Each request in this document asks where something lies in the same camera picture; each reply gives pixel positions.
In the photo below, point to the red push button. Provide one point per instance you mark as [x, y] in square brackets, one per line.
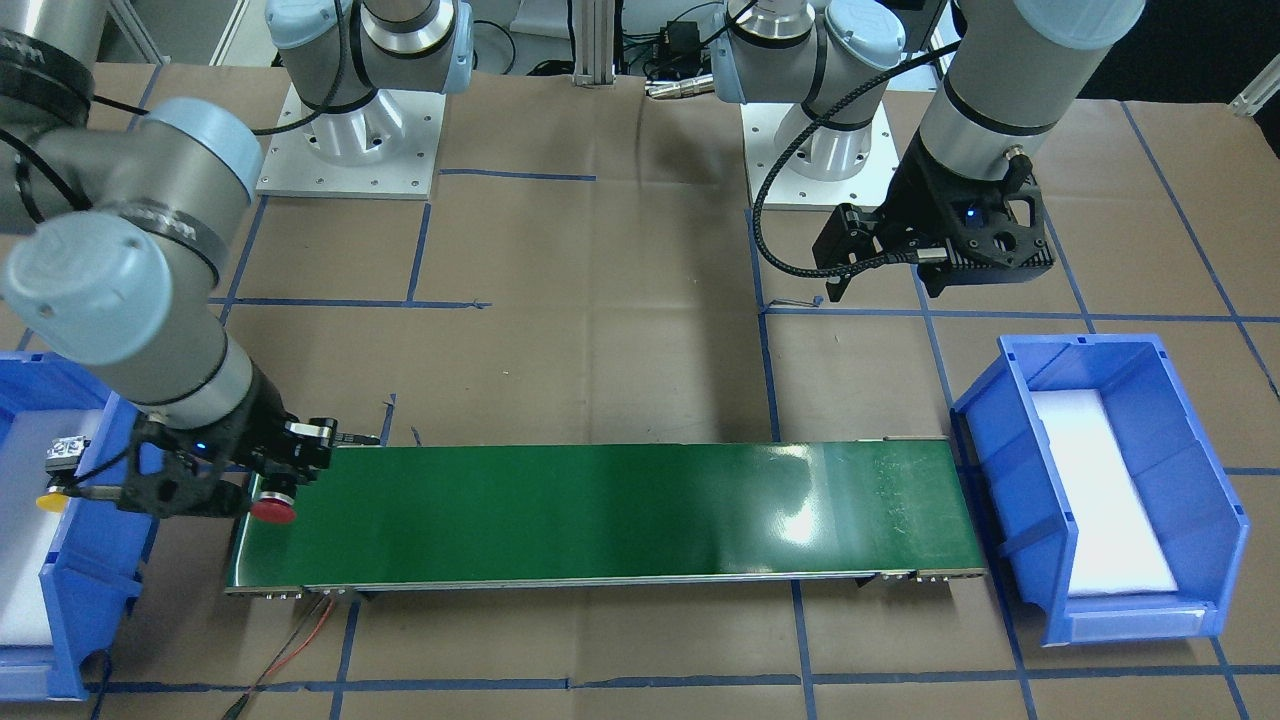
[273, 500]

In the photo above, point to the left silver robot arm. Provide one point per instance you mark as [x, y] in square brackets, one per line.
[1013, 73]

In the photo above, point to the yellow push button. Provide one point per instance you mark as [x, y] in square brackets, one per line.
[61, 463]

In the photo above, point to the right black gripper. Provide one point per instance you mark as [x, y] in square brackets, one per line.
[262, 432]

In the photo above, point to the green conveyor belt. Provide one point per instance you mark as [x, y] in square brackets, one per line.
[554, 516]

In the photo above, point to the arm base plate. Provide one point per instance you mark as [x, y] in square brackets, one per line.
[830, 168]
[384, 150]

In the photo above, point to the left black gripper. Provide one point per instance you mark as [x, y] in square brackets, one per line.
[916, 205]

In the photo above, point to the blue bin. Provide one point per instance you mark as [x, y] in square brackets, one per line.
[92, 573]
[1198, 519]

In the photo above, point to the aluminium frame post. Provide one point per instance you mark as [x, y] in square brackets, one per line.
[595, 37]

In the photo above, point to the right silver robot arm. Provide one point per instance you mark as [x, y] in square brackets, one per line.
[125, 236]

